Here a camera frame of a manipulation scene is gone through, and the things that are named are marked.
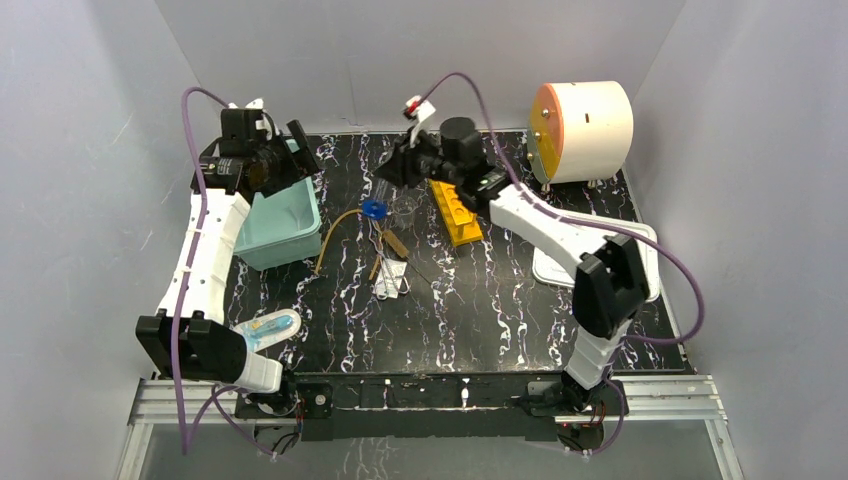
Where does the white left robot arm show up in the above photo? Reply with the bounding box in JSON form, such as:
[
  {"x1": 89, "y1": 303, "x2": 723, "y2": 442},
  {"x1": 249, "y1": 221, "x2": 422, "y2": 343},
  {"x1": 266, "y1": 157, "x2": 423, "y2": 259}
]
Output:
[{"x1": 135, "y1": 99, "x2": 321, "y2": 416}]

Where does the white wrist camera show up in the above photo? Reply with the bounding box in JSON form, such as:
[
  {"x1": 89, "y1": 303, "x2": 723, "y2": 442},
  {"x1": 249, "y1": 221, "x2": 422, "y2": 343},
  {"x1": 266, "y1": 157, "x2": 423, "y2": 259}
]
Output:
[
  {"x1": 228, "y1": 98, "x2": 264, "y2": 111},
  {"x1": 403, "y1": 95, "x2": 436, "y2": 148}
]

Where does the brown test tube brush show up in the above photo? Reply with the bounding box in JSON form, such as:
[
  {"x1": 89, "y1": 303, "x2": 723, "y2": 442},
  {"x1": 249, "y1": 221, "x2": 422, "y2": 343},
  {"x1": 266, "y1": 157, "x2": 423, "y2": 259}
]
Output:
[{"x1": 382, "y1": 229, "x2": 409, "y2": 259}]

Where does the brown rubber tubing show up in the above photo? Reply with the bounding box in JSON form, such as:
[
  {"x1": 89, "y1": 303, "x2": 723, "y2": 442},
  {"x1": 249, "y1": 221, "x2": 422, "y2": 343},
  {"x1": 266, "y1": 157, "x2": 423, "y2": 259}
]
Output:
[{"x1": 313, "y1": 208, "x2": 387, "y2": 276}]

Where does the teal plastic bin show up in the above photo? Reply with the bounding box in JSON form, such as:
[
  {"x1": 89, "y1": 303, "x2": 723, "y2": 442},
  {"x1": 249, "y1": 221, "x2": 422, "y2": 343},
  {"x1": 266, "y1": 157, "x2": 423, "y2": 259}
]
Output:
[{"x1": 228, "y1": 174, "x2": 321, "y2": 270}]

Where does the clear glass beaker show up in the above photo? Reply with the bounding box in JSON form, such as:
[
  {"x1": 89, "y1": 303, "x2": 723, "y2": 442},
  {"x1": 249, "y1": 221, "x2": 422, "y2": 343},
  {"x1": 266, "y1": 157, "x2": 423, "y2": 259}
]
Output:
[{"x1": 391, "y1": 196, "x2": 419, "y2": 229}]

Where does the aluminium frame rail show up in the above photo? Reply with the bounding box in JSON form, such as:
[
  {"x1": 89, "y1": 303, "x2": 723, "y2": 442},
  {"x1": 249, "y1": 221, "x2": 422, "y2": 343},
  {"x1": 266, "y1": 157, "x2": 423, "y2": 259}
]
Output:
[{"x1": 129, "y1": 374, "x2": 727, "y2": 425}]

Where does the blue round cap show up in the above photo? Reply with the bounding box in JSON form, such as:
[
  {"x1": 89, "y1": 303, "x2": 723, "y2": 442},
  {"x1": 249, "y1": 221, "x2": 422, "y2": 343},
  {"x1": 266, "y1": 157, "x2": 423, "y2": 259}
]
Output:
[{"x1": 362, "y1": 178, "x2": 390, "y2": 220}]

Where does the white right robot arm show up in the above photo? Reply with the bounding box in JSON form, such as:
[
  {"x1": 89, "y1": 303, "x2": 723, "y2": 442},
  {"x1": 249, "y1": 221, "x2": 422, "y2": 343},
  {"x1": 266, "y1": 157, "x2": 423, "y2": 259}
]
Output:
[{"x1": 375, "y1": 117, "x2": 658, "y2": 414}]

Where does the yellow test tube rack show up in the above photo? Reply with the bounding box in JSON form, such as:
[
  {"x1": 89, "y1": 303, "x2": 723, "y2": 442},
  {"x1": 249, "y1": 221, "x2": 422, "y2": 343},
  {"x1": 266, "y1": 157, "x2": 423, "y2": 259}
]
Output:
[{"x1": 429, "y1": 180, "x2": 483, "y2": 247}]

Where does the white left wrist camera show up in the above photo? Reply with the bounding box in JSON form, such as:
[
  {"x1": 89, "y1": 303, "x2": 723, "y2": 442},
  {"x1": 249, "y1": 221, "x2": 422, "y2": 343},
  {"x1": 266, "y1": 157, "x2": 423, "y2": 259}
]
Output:
[{"x1": 228, "y1": 98, "x2": 264, "y2": 111}]

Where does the cream cylindrical drum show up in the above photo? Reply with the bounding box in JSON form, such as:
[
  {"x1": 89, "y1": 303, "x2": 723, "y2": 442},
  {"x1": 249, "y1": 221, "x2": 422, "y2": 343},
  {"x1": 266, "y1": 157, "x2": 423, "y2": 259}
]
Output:
[{"x1": 528, "y1": 81, "x2": 634, "y2": 185}]

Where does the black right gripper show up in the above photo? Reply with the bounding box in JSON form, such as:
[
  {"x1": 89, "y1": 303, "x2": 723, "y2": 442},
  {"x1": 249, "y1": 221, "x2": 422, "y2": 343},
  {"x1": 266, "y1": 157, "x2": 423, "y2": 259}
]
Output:
[{"x1": 371, "y1": 128, "x2": 461, "y2": 193}]

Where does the packaged blue pipette bulb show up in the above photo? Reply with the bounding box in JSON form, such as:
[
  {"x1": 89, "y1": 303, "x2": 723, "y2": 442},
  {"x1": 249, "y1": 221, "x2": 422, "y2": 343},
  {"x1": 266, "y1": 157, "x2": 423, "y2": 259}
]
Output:
[{"x1": 233, "y1": 309, "x2": 302, "y2": 353}]

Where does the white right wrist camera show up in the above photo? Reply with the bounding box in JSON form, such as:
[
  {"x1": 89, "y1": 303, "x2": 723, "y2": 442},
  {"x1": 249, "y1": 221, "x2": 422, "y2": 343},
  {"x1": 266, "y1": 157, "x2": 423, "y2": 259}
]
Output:
[{"x1": 403, "y1": 95, "x2": 436, "y2": 148}]

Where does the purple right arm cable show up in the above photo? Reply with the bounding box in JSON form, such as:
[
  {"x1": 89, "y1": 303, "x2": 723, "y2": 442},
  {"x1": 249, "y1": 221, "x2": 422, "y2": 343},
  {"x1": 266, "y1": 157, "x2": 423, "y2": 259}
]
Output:
[{"x1": 404, "y1": 71, "x2": 707, "y2": 456}]

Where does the white plastic bin lid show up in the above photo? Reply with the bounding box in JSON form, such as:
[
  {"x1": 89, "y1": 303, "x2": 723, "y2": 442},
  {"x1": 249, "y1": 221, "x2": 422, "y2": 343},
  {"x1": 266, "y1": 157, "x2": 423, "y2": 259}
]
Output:
[{"x1": 532, "y1": 218, "x2": 660, "y2": 302}]

